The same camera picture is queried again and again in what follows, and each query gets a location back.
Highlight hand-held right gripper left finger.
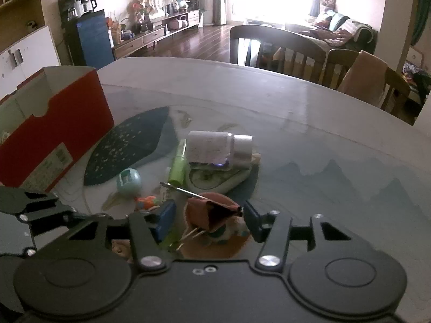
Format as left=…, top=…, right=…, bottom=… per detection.
left=67, top=199, right=178, bottom=272

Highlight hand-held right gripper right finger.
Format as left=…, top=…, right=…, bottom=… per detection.
left=243, top=201, right=353, bottom=272

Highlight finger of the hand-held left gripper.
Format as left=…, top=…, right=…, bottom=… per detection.
left=0, top=187, right=81, bottom=238
left=0, top=245, right=39, bottom=260

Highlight brown binder clip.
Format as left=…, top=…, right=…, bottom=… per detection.
left=159, top=182, right=244, bottom=233

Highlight green tube bottle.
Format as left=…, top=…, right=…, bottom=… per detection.
left=167, top=139, right=188, bottom=184

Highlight teal egg toy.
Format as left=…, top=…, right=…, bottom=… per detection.
left=116, top=168, right=142, bottom=192

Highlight red cardboard box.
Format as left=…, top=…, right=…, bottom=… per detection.
left=0, top=66, right=115, bottom=193

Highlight small orange toy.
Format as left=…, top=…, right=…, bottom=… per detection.
left=134, top=196, right=163, bottom=212

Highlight brown round dish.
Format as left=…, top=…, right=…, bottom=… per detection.
left=178, top=191, right=254, bottom=260

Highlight green patterned pouch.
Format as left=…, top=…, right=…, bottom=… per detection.
left=186, top=153, right=261, bottom=194

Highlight white capped bottle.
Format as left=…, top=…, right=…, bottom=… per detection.
left=186, top=130, right=254, bottom=169

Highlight dark teal leaf placemat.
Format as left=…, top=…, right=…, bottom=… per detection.
left=83, top=106, right=171, bottom=187

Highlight white shelf cabinet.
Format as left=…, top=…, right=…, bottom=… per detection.
left=0, top=0, right=62, bottom=99

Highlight blue water dispenser cabinet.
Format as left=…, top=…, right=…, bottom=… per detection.
left=58, top=0, right=116, bottom=71

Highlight wooden slatted dining chair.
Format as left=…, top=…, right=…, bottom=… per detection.
left=229, top=24, right=329, bottom=85

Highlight beige towel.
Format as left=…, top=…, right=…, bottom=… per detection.
left=337, top=50, right=388, bottom=109

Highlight wooden TV cabinet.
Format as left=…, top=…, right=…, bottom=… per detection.
left=112, top=8, right=201, bottom=60

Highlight sofa with blankets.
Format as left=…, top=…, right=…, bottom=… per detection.
left=286, top=9, right=380, bottom=55

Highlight red potted flowers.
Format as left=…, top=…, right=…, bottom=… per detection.
left=131, top=0, right=153, bottom=33

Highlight green hanging cloth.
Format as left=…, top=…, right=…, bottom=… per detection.
left=410, top=0, right=431, bottom=47

